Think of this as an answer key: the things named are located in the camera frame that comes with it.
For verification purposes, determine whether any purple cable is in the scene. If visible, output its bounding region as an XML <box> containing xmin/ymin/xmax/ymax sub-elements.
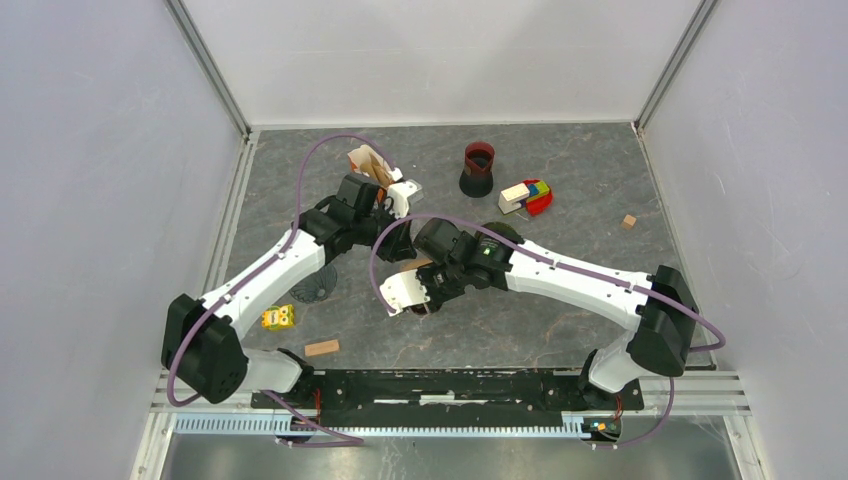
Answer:
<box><xmin>368</xmin><ymin>213</ymin><xmax>727</xmax><ymax>450</ymax></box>
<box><xmin>165</xmin><ymin>134</ymin><xmax>399</xmax><ymax>448</ymax></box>

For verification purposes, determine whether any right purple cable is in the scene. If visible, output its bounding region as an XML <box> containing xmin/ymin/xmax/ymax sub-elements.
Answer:
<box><xmin>368</xmin><ymin>213</ymin><xmax>727</xmax><ymax>450</ymax></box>

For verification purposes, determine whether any green glass dripper cup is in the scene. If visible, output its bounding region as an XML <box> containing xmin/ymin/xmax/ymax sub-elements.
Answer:
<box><xmin>483</xmin><ymin>222</ymin><xmax>524</xmax><ymax>244</ymax></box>

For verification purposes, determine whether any small wooden cube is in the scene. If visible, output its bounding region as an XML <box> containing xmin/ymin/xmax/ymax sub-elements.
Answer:
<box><xmin>621</xmin><ymin>214</ymin><xmax>637</xmax><ymax>230</ymax></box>

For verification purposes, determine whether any grey ribbed dripper cone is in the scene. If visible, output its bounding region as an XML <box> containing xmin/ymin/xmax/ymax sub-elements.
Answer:
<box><xmin>289</xmin><ymin>265</ymin><xmax>338</xmax><ymax>304</ymax></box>

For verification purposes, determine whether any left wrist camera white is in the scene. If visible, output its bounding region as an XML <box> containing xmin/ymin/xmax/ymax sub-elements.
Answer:
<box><xmin>387</xmin><ymin>180</ymin><xmax>423</xmax><ymax>219</ymax></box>

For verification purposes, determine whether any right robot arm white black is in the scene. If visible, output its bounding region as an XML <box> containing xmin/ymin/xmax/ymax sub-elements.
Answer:
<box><xmin>394</xmin><ymin>219</ymin><xmax>698</xmax><ymax>408</ymax></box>

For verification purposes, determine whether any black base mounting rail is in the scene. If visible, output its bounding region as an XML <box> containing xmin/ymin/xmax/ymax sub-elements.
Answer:
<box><xmin>251</xmin><ymin>368</ymin><xmax>644</xmax><ymax>429</ymax></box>

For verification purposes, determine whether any colourful toy block stack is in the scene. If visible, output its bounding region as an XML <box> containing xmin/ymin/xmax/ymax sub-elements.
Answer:
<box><xmin>498</xmin><ymin>179</ymin><xmax>554</xmax><ymax>216</ymax></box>

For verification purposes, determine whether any yellow green toy figure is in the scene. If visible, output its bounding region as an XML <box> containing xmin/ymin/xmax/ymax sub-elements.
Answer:
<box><xmin>260</xmin><ymin>304</ymin><xmax>296</xmax><ymax>331</ymax></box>

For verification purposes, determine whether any flat wooden block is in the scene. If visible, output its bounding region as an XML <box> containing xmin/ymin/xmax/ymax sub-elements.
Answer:
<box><xmin>304</xmin><ymin>339</ymin><xmax>341</xmax><ymax>357</ymax></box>

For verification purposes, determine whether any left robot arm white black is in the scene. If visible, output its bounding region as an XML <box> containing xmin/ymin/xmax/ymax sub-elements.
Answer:
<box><xmin>161</xmin><ymin>174</ymin><xmax>423</xmax><ymax>408</ymax></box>

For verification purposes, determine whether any orange coffee filter box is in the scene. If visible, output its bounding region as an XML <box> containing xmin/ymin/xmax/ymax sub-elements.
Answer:
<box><xmin>347</xmin><ymin>144</ymin><xmax>396</xmax><ymax>202</ymax></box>

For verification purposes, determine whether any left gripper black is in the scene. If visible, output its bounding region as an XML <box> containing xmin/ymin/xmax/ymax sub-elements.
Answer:
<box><xmin>354</xmin><ymin>203</ymin><xmax>417</xmax><ymax>264</ymax></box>

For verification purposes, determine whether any dark red black carafe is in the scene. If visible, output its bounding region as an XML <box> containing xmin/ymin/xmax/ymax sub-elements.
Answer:
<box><xmin>459</xmin><ymin>141</ymin><xmax>495</xmax><ymax>198</ymax></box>

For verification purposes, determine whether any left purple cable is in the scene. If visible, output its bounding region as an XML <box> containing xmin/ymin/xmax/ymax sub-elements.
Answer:
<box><xmin>165</xmin><ymin>134</ymin><xmax>399</xmax><ymax>448</ymax></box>

